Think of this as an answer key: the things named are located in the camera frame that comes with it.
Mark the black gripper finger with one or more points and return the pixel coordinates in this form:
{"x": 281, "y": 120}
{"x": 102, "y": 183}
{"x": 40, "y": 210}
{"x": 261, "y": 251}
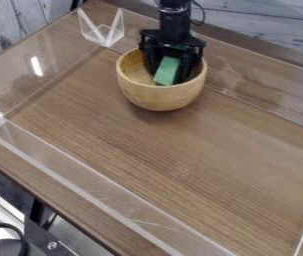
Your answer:
{"x": 152, "y": 55}
{"x": 185, "y": 68}

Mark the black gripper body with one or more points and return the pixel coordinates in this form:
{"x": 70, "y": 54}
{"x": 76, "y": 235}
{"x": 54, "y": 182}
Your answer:
{"x": 173, "y": 46}

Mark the green rectangular block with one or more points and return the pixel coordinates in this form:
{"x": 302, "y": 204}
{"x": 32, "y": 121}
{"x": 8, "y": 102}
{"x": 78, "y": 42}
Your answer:
{"x": 166, "y": 72}

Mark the brown wooden bowl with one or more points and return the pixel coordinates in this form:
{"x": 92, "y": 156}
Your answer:
{"x": 144, "y": 93}

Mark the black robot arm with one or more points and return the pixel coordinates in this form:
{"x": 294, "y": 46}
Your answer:
{"x": 175, "y": 19}

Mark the clear acrylic front barrier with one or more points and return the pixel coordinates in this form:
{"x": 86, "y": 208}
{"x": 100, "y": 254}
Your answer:
{"x": 122, "y": 158}

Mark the black table leg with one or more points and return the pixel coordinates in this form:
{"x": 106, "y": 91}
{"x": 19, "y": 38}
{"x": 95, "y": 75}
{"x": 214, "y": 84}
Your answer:
{"x": 36, "y": 212}

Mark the clear acrylic corner bracket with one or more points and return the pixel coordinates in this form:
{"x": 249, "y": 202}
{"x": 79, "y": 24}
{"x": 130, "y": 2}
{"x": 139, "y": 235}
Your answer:
{"x": 102, "y": 34}

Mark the black metal base plate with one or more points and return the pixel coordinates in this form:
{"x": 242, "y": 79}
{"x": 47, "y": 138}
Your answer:
{"x": 20, "y": 245}

